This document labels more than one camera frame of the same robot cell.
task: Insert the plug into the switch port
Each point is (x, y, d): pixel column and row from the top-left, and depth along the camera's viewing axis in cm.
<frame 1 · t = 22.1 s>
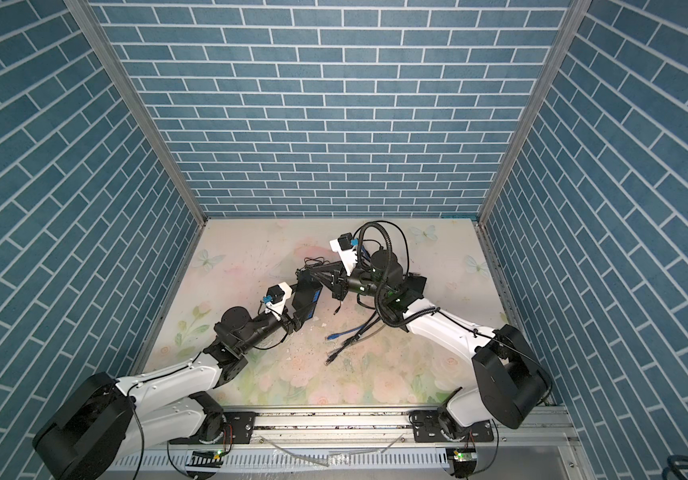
left hand: (306, 295, 77), fingers open
right hand: (308, 270, 71), fingers closed
black network switch blue ports: (306, 292, 76), point 22 cm above the table

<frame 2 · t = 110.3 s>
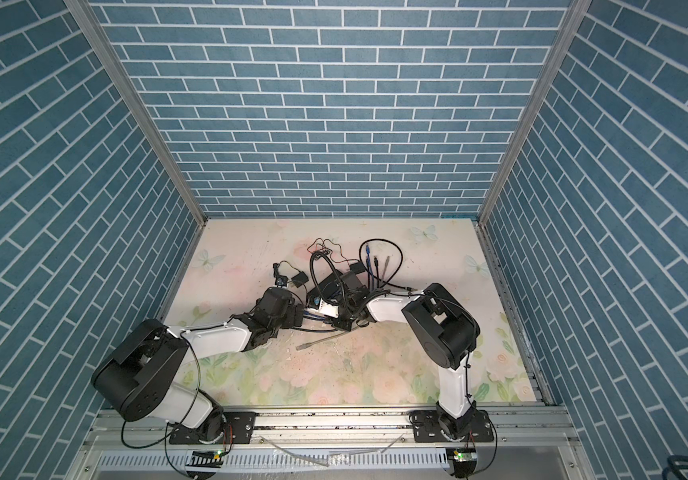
left hand: (289, 306, 94), fingers open
right hand: (325, 312, 94), fingers closed
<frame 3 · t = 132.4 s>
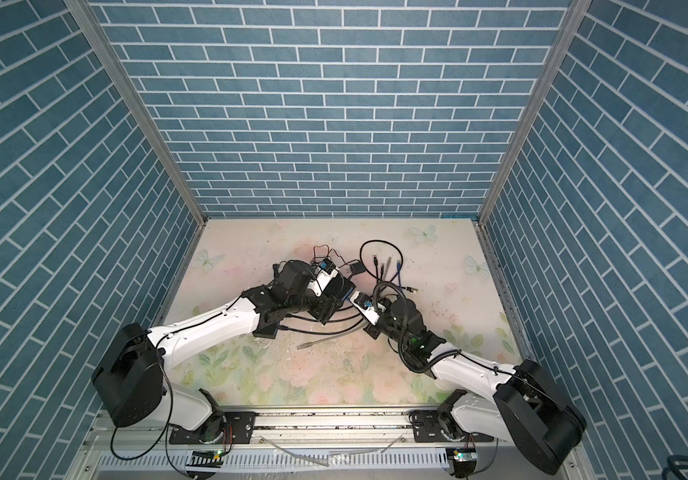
left hand: (335, 298, 83), fingers open
right hand: (355, 299, 82), fingers closed
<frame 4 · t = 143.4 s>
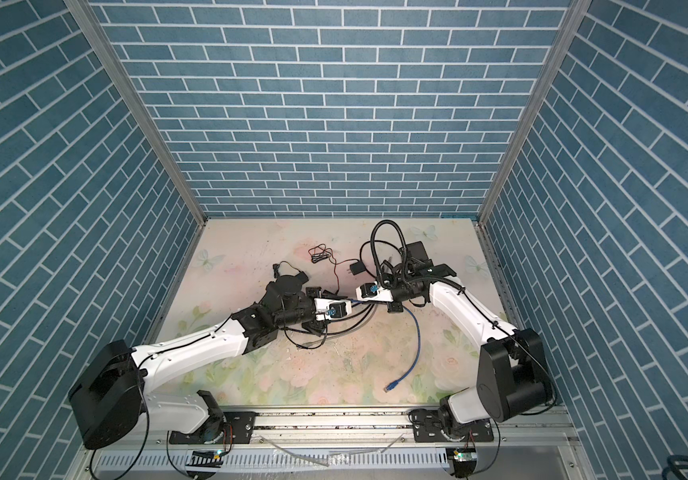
left hand: (343, 296, 78), fingers closed
right hand: (363, 291, 82), fingers closed
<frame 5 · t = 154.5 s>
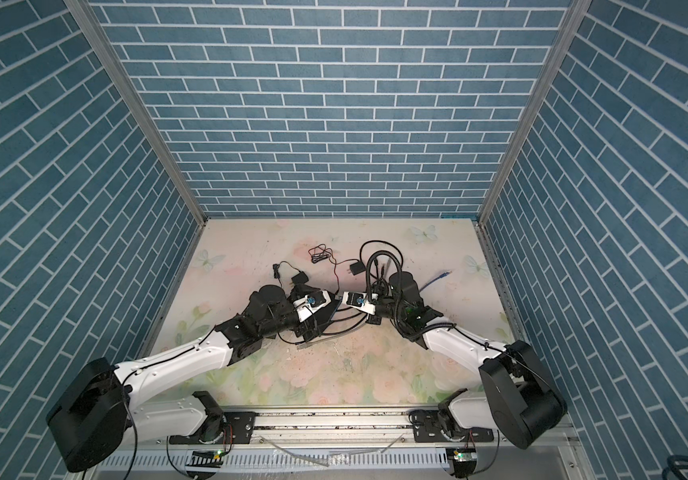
left hand: (323, 303, 80), fingers open
right hand: (348, 292, 83), fingers closed
